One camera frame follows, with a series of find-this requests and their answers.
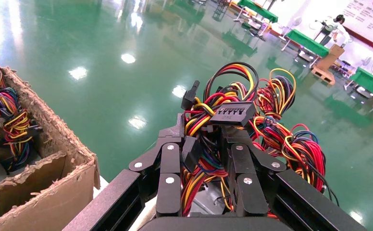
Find white and red banner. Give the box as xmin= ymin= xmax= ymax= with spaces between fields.
xmin=342 ymin=0 xmax=373 ymax=55

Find person in white shirt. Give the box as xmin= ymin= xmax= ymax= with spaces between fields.
xmin=313 ymin=14 xmax=351 ymax=49

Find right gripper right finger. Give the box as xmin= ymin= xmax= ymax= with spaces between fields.
xmin=221 ymin=127 xmax=286 ymax=218

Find ragged long cardboard divider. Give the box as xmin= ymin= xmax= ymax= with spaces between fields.
xmin=0 ymin=151 xmax=68 ymax=195

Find green covered table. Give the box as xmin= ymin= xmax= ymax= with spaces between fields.
xmin=237 ymin=0 xmax=279 ymax=23
xmin=348 ymin=67 xmax=373 ymax=103
xmin=285 ymin=28 xmax=330 ymax=59

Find brown cardboard box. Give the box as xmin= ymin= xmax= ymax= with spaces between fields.
xmin=0 ymin=67 xmax=101 ymax=231

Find tall brown cardboard carton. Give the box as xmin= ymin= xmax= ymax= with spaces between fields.
xmin=315 ymin=44 xmax=346 ymax=72

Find white standing fan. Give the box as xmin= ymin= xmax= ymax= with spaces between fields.
xmin=287 ymin=16 xmax=303 ymax=36

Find wire harnesses in box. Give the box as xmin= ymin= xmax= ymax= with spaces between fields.
xmin=0 ymin=88 xmax=44 ymax=174

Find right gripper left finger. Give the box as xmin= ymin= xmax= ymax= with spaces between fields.
xmin=129 ymin=113 xmax=186 ymax=218

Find wooden pallet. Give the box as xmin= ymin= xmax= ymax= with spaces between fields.
xmin=311 ymin=65 xmax=336 ymax=86

